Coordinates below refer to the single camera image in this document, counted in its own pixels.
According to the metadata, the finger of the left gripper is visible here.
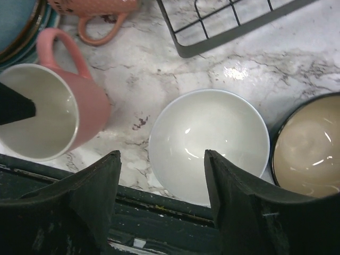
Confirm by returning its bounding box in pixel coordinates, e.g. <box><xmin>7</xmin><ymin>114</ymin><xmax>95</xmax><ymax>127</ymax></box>
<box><xmin>0</xmin><ymin>83</ymin><xmax>36</xmax><ymax>125</ymax></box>

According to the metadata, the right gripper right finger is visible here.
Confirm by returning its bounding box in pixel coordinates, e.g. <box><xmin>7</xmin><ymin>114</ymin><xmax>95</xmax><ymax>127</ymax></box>
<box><xmin>204</xmin><ymin>150</ymin><xmax>339</xmax><ymax>254</ymax></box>

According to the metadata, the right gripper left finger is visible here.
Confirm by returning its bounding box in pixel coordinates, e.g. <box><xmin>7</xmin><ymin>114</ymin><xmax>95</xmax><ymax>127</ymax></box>
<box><xmin>1</xmin><ymin>150</ymin><xmax>121</xmax><ymax>254</ymax></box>

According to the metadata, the plain pink mug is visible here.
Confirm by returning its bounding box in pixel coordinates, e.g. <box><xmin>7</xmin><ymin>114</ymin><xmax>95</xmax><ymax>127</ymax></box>
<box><xmin>1</xmin><ymin>28</ymin><xmax>111</xmax><ymax>162</ymax></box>

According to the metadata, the white bowl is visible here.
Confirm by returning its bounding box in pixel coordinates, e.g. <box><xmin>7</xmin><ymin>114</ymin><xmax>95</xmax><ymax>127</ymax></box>
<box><xmin>149</xmin><ymin>89</ymin><xmax>270</xmax><ymax>206</ymax></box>

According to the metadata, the printed salmon coffee mug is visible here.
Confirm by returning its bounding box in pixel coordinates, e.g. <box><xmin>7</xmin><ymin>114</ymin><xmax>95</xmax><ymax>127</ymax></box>
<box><xmin>46</xmin><ymin>0</ymin><xmax>141</xmax><ymax>47</ymax></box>

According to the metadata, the black wire dish rack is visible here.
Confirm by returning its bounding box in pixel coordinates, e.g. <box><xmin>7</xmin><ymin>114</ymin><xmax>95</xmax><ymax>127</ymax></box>
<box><xmin>157</xmin><ymin>1</ymin><xmax>312</xmax><ymax>58</ymax></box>

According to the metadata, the teal patterned bottom plate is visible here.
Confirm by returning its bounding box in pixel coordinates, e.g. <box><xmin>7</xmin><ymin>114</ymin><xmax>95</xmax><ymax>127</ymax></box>
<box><xmin>1</xmin><ymin>3</ymin><xmax>61</xmax><ymax>72</ymax></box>

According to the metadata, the dark bowl beige inside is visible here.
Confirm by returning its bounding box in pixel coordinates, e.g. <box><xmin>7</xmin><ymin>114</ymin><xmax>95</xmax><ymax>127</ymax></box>
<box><xmin>270</xmin><ymin>92</ymin><xmax>339</xmax><ymax>198</ymax></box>

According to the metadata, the blue glazed floral plate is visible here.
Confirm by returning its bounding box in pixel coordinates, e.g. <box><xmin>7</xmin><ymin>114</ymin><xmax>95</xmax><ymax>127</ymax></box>
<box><xmin>1</xmin><ymin>1</ymin><xmax>47</xmax><ymax>57</ymax></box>

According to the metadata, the black mounting rail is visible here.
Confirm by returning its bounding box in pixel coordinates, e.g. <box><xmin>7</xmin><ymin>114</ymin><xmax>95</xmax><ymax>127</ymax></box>
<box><xmin>1</xmin><ymin>155</ymin><xmax>220</xmax><ymax>254</ymax></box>

